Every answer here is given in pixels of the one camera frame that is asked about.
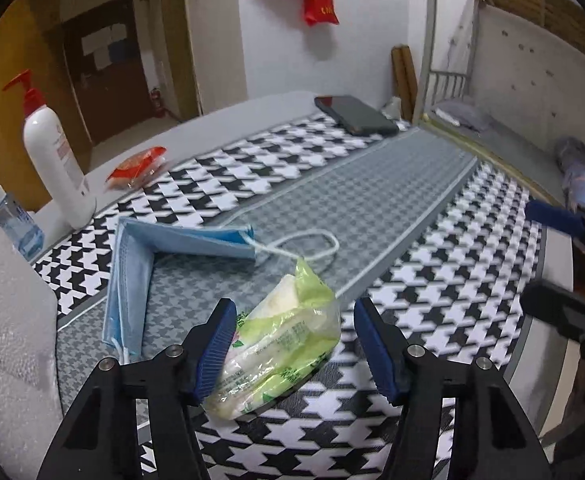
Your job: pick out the white pump bottle red cap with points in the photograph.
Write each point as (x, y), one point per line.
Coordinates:
(52, 160)

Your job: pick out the blue face mask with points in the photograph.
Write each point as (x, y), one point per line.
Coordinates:
(127, 280)

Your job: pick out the black smartphone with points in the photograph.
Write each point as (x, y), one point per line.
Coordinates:
(355, 115)

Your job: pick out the metal bunk bed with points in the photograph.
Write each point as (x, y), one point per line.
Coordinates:
(430, 35)

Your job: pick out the wooden wardrobe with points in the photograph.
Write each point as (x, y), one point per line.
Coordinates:
(2, 60)

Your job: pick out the red fire extinguisher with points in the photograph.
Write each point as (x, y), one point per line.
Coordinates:
(157, 102)

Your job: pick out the red snack packet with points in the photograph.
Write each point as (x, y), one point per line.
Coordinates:
(135, 167)

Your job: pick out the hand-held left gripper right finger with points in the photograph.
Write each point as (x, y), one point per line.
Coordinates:
(377, 355)

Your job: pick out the light wooden door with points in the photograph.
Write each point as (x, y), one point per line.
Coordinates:
(177, 60)

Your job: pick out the dark brown door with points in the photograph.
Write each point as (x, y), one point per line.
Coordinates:
(117, 95)

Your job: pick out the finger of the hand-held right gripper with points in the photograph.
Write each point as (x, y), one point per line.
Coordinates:
(557, 305)
(555, 217)

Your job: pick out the houndstooth table mat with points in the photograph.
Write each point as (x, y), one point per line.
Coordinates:
(372, 200)

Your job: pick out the wooden boards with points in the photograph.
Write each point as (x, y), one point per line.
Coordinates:
(403, 80)

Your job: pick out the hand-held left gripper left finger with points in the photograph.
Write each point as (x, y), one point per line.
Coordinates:
(217, 350)

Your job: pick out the green tissue packet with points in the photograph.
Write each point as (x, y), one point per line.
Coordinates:
(282, 340)

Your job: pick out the white paper notice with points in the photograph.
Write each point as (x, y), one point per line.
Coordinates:
(97, 40)

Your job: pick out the grey pillow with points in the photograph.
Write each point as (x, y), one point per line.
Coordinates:
(460, 114)

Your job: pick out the clear blue spray bottle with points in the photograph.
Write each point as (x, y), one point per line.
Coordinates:
(15, 230)

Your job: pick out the blue paper notice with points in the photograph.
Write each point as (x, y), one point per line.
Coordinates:
(118, 51)

